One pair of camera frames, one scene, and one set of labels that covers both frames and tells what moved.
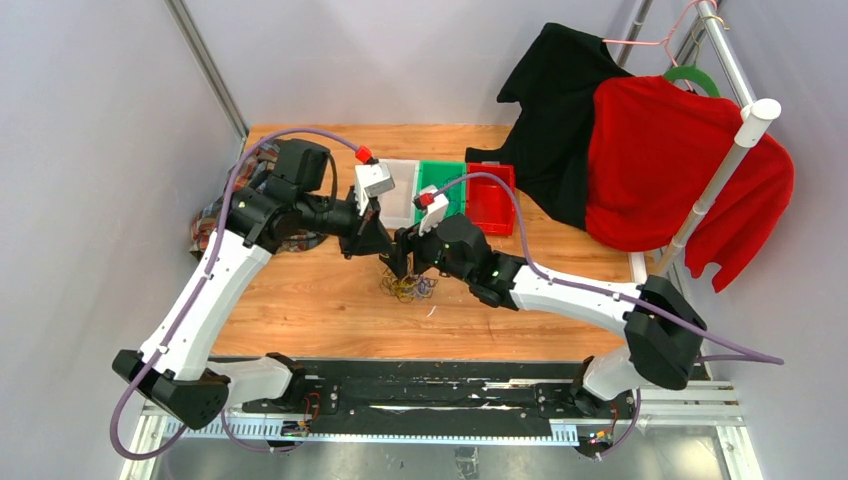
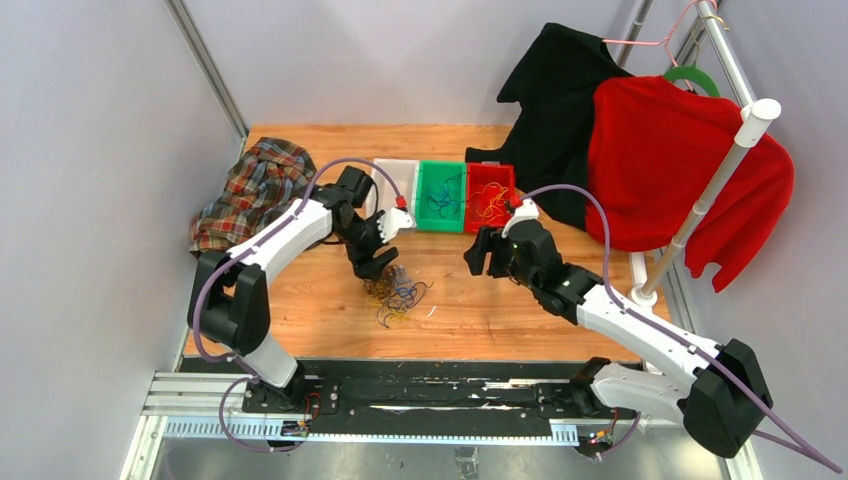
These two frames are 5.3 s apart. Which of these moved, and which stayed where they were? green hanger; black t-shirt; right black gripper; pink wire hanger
Moved: right black gripper
Stayed: pink wire hanger; green hanger; black t-shirt
